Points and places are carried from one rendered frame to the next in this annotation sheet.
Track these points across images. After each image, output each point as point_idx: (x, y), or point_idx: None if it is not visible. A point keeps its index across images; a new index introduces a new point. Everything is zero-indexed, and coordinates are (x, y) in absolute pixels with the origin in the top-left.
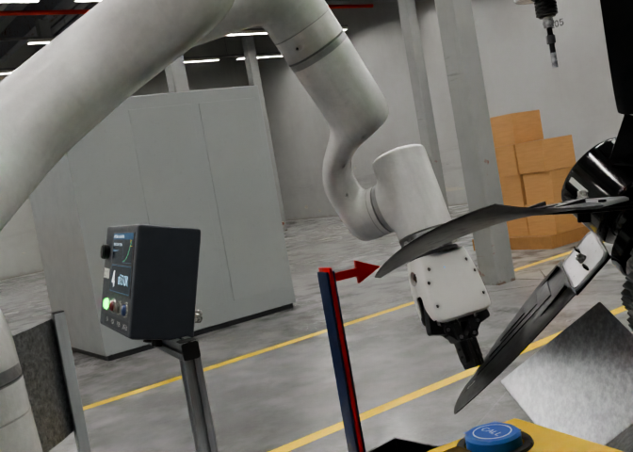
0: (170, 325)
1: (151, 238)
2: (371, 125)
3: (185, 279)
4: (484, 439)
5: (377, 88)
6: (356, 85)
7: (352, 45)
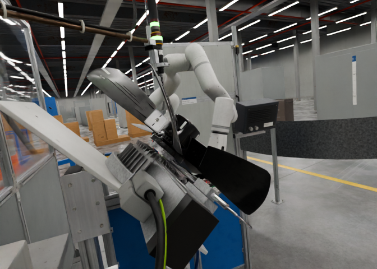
0: (239, 128)
1: (237, 106)
2: (203, 91)
3: (242, 118)
4: (106, 152)
5: (204, 80)
6: (198, 80)
7: (200, 68)
